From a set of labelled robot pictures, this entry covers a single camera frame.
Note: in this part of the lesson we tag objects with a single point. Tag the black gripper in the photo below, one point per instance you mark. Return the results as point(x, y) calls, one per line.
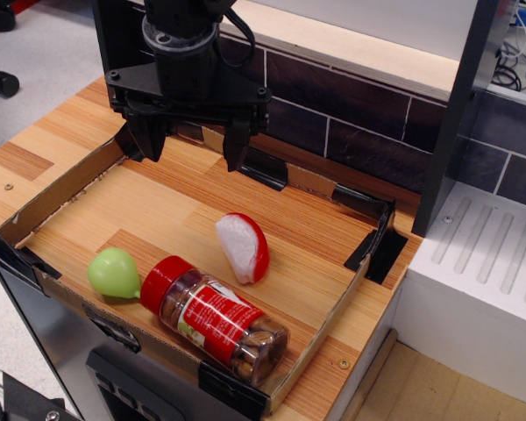
point(171, 70)

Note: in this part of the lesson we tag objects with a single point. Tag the basil bottle red lid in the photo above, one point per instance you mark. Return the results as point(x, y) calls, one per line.
point(232, 331)

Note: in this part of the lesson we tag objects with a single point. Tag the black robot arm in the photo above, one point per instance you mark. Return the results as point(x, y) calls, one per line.
point(110, 14)

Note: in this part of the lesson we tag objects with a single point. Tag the cardboard fence with black tape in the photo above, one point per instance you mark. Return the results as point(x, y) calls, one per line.
point(339, 244)

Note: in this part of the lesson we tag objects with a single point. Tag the red white apple slice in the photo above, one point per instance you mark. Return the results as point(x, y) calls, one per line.
point(245, 246)

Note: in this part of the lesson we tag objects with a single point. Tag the green plastic pear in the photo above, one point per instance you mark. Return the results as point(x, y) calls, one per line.
point(113, 272)

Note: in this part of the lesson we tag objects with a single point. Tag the black office chair wheel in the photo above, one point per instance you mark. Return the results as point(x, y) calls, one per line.
point(9, 84)

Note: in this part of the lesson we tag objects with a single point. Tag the black oven control panel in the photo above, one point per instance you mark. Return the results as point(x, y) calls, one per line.
point(132, 394)

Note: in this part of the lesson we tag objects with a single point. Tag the white grooved drainer board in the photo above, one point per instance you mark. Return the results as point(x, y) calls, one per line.
point(477, 246)

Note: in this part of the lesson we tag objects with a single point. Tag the dark grey vertical post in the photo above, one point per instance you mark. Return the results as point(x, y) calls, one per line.
point(475, 72)

